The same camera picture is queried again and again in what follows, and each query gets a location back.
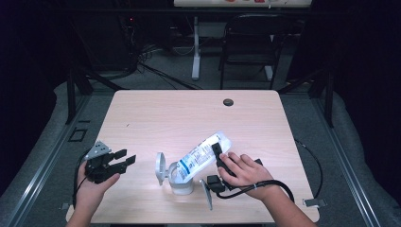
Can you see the clear jug with white lid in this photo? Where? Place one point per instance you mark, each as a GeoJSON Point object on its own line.
{"type": "Point", "coordinates": [181, 187]}

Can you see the white desk top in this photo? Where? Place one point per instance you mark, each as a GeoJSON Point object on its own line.
{"type": "Point", "coordinates": [205, 3]}

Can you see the dark round table grommet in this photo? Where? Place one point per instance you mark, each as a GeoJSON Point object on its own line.
{"type": "Point", "coordinates": [228, 102]}

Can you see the black metal stand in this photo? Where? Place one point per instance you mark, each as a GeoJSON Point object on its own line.
{"type": "Point", "coordinates": [71, 94]}
{"type": "Point", "coordinates": [328, 101]}

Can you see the grey metal table bracket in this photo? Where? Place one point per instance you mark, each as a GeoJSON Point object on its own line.
{"type": "Point", "coordinates": [65, 206]}
{"type": "Point", "coordinates": [315, 202]}

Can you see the blue and white pouch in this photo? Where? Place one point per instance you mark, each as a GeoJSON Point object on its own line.
{"type": "Point", "coordinates": [197, 157]}

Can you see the dark equipment with red light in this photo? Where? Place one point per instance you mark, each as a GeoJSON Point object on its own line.
{"type": "Point", "coordinates": [129, 38]}

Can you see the person's right hand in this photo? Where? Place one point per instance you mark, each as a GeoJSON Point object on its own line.
{"type": "Point", "coordinates": [249, 175]}

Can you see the aluminium floor rail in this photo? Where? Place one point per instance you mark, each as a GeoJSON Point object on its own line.
{"type": "Point", "coordinates": [343, 164]}
{"type": "Point", "coordinates": [47, 164]}

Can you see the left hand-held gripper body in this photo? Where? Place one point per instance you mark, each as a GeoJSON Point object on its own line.
{"type": "Point", "coordinates": [101, 168]}

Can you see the person's left hand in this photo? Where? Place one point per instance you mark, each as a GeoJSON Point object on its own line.
{"type": "Point", "coordinates": [90, 195]}

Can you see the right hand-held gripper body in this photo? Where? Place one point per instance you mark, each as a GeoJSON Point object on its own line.
{"type": "Point", "coordinates": [216, 184]}

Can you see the white desk leg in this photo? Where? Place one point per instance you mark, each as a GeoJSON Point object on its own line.
{"type": "Point", "coordinates": [196, 47]}

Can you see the black folding chair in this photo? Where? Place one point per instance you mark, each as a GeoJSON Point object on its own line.
{"type": "Point", "coordinates": [252, 41]}

